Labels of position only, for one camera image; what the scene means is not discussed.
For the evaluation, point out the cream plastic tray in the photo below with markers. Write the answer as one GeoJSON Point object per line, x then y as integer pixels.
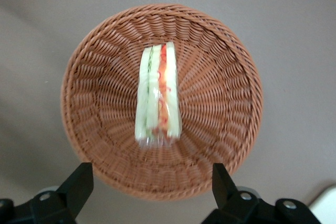
{"type": "Point", "coordinates": [326, 205]}

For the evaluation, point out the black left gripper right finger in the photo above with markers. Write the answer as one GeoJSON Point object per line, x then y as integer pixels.
{"type": "Point", "coordinates": [223, 187]}

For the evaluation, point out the brown round wicker basket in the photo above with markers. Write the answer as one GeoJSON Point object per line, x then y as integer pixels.
{"type": "Point", "coordinates": [105, 90]}

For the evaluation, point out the triangle sandwich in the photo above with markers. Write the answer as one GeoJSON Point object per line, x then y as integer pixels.
{"type": "Point", "coordinates": [168, 90]}

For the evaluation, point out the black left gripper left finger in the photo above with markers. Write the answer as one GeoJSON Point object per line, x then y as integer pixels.
{"type": "Point", "coordinates": [78, 182]}

